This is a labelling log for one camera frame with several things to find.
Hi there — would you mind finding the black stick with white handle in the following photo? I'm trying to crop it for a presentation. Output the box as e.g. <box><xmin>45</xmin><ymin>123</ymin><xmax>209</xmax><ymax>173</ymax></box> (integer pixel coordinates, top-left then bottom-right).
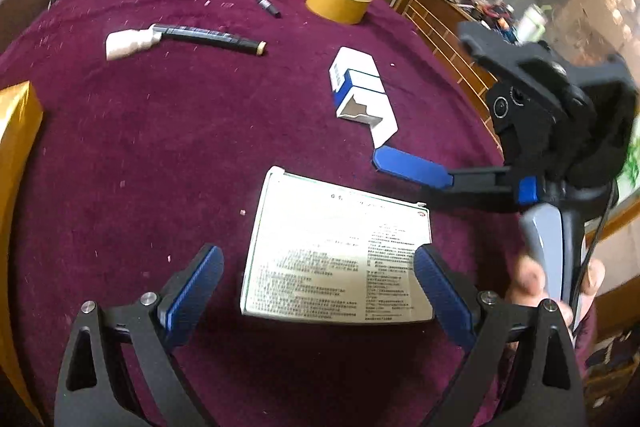
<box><xmin>105</xmin><ymin>23</ymin><xmax>267</xmax><ymax>62</ymax></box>

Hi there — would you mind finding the person's right hand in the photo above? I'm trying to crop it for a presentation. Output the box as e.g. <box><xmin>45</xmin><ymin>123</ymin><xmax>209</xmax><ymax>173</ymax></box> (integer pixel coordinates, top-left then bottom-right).
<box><xmin>505</xmin><ymin>253</ymin><xmax>607</xmax><ymax>338</ymax></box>

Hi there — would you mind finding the yellow tape roll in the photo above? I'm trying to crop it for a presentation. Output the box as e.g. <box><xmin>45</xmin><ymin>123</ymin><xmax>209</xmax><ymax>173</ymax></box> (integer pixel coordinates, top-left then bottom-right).
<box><xmin>305</xmin><ymin>0</ymin><xmax>375</xmax><ymax>26</ymax></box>

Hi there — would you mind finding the gold box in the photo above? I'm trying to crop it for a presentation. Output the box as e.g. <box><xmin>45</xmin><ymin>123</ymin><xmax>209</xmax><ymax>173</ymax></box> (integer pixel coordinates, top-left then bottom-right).
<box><xmin>0</xmin><ymin>81</ymin><xmax>46</xmax><ymax>423</ymax></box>

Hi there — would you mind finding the white and blue carton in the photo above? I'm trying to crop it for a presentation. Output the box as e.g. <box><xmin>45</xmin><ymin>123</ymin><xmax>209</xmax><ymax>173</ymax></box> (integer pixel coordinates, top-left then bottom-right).
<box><xmin>328</xmin><ymin>47</ymin><xmax>399</xmax><ymax>146</ymax></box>

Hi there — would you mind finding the printed paper leaflet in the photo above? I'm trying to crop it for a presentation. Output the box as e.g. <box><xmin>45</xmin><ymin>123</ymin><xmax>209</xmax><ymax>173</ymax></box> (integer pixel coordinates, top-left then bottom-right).
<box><xmin>240</xmin><ymin>165</ymin><xmax>435</xmax><ymax>325</ymax></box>

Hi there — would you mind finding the white and green bottle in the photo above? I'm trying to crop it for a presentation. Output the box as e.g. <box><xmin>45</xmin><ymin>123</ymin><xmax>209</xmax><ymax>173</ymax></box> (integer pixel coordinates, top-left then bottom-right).
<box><xmin>517</xmin><ymin>3</ymin><xmax>551</xmax><ymax>42</ymax></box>

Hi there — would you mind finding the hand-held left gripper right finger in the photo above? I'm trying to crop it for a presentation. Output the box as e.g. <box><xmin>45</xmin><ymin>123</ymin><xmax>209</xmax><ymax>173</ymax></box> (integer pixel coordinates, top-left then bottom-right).
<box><xmin>414</xmin><ymin>243</ymin><xmax>587</xmax><ymax>427</ymax></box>

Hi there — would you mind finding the black cable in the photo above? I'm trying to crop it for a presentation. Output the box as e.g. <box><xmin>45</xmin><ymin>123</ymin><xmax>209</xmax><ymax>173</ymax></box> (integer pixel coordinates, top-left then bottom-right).
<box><xmin>572</xmin><ymin>182</ymin><xmax>618</xmax><ymax>338</ymax></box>

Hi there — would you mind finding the pile of mixed clutter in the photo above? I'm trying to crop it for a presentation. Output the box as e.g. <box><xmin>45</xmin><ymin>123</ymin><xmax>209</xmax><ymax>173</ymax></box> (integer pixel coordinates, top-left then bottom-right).
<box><xmin>450</xmin><ymin>0</ymin><xmax>518</xmax><ymax>42</ymax></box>

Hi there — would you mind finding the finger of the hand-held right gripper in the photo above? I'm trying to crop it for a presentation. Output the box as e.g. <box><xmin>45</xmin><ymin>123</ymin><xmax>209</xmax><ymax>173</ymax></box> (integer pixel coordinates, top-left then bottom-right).
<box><xmin>518</xmin><ymin>177</ymin><xmax>544</xmax><ymax>206</ymax></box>
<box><xmin>371</xmin><ymin>145</ymin><xmax>521</xmax><ymax>214</ymax></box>

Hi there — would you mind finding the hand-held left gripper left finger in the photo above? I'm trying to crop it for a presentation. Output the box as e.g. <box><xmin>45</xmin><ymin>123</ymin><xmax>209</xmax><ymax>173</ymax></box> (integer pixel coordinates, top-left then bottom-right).
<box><xmin>54</xmin><ymin>243</ymin><xmax>224</xmax><ymax>427</ymax></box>

